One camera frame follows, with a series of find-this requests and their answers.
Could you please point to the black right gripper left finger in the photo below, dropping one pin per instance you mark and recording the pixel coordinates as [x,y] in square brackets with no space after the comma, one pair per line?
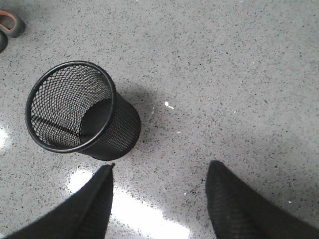
[84,215]

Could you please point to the black mesh bucket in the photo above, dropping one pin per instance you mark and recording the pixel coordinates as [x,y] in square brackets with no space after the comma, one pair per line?
[75,108]

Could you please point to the grey orange scissors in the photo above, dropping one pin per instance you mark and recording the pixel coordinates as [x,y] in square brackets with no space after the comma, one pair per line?
[11,25]

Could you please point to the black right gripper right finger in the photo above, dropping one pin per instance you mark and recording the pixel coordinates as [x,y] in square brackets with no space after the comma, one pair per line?
[238,212]

